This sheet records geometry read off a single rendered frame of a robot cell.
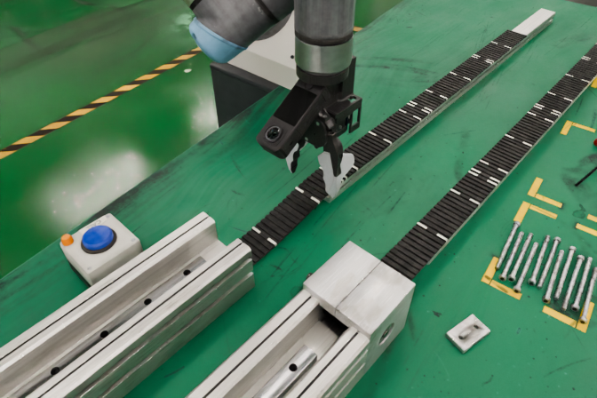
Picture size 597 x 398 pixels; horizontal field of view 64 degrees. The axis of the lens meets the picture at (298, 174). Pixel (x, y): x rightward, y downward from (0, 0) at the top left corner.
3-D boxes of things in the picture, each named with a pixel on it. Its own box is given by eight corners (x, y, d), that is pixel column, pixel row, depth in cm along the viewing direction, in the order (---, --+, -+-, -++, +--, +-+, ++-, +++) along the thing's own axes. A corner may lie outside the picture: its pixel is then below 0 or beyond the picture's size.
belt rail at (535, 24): (537, 19, 135) (541, 8, 133) (552, 22, 133) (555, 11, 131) (311, 192, 82) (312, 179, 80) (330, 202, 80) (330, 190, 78)
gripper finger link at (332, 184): (366, 186, 76) (354, 132, 71) (342, 205, 72) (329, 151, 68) (351, 181, 78) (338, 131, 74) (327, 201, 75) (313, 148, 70)
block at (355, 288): (331, 274, 69) (335, 230, 63) (404, 327, 63) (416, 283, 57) (289, 314, 65) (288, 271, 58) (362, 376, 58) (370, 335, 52)
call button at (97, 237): (106, 228, 69) (101, 218, 68) (121, 242, 67) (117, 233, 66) (79, 244, 67) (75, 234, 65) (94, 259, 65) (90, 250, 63)
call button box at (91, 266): (119, 238, 75) (108, 210, 70) (155, 273, 70) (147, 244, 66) (71, 269, 70) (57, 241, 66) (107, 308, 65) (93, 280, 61)
